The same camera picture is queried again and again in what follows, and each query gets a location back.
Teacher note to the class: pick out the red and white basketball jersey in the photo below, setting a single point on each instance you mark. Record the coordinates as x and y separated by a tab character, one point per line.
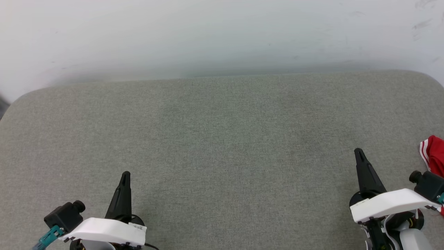
435	154

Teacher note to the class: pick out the left white grey robot arm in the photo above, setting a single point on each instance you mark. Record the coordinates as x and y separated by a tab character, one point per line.
97	246

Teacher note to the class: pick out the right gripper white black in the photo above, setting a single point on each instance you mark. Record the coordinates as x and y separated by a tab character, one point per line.
388	205

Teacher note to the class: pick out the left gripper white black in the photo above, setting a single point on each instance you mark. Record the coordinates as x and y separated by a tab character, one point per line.
104	232

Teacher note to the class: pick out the grey fabric sofa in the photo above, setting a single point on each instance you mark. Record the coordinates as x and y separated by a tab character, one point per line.
225	139

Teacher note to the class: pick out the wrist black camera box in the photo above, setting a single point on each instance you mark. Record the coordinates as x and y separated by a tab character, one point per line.
64	217
430	185

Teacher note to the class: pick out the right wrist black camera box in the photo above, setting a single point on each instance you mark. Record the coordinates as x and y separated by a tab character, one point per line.
430	185

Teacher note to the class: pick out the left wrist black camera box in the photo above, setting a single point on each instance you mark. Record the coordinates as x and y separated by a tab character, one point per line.
64	217

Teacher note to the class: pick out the right white grey robot arm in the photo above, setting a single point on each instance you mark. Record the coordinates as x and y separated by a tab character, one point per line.
414	239

